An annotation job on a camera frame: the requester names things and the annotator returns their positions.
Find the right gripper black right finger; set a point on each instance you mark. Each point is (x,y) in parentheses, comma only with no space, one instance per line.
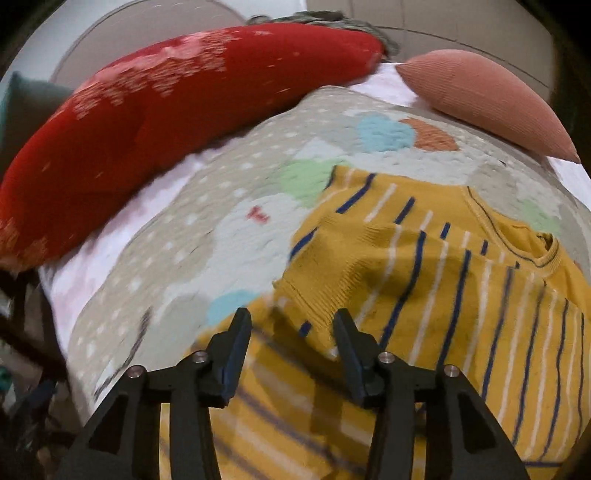
(464,439)

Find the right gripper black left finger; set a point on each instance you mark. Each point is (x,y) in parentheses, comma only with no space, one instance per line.
(121,438)

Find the yellow striped knit sweater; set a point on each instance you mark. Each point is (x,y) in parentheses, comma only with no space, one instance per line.
(518,328)

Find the patchwork quilted bedspread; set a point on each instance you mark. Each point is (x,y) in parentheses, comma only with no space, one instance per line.
(225,235)

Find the red floral comforter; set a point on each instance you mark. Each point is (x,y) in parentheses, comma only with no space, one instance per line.
(143,113)

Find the white bed headboard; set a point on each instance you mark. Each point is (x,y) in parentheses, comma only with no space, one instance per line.
(134,26)

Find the grey plaid blanket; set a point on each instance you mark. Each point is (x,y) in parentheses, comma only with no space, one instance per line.
(334,20)

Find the pink corduroy pillow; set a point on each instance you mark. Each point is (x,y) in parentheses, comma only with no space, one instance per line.
(482,93)

